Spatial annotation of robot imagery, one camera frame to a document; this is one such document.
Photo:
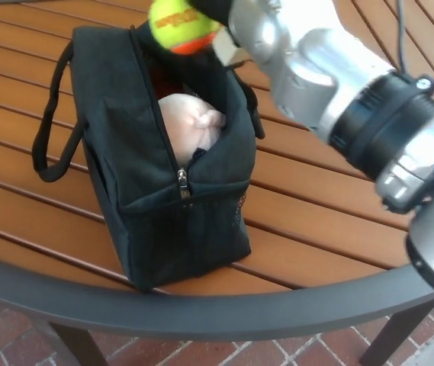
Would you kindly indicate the yellow orange tennis ball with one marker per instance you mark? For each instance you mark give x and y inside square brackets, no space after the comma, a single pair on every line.
[174,26]

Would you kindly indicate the red apple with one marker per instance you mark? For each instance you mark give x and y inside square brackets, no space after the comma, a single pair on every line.
[159,80]

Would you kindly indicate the dark metal table leg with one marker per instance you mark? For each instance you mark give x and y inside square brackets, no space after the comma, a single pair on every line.
[75,347]
[392,339]

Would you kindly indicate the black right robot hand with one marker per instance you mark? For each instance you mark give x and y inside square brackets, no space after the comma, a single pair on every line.
[228,45]

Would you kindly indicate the peach dumpling plush with sunglasses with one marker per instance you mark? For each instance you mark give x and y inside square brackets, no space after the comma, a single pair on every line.
[184,122]

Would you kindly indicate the black insulated lunch bag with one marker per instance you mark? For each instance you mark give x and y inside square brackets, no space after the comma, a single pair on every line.
[125,171]

